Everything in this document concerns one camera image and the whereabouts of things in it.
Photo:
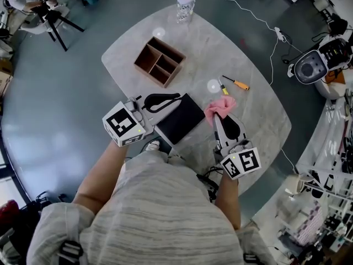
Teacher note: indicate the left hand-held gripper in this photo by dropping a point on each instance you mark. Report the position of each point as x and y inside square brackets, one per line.
[121, 124]

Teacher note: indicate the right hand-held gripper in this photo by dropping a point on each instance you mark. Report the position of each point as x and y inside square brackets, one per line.
[242, 161]

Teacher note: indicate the pink cloth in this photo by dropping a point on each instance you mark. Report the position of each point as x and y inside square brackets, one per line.
[220, 106]

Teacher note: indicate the black book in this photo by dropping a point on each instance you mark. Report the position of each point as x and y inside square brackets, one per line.
[182, 120]

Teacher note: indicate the person's left forearm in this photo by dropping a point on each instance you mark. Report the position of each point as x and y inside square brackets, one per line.
[99, 175]

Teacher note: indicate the person's right forearm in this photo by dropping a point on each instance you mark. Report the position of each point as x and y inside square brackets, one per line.
[227, 200]

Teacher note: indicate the brown wooden organizer box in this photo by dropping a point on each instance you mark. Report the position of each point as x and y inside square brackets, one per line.
[150, 74]

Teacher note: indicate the person's white shoe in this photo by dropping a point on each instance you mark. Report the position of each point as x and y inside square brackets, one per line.
[153, 146]

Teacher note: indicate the patterned water bottle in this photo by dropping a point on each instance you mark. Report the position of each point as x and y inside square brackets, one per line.
[183, 10]

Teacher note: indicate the white wheeled robot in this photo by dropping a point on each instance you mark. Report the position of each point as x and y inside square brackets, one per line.
[309, 68]

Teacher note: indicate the person's grey striped shirt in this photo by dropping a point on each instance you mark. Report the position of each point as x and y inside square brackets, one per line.
[160, 217]

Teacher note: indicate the white power strip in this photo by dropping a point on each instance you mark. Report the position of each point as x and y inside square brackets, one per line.
[280, 34]

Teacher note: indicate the white metal rack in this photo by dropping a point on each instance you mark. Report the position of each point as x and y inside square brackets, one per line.
[331, 172]

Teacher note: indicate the black legged chair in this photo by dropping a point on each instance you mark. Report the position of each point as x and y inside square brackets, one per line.
[55, 32]

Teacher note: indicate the cardboard box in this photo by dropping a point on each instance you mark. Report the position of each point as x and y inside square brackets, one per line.
[4, 79]

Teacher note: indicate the red bag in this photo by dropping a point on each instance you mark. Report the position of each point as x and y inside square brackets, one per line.
[8, 211]

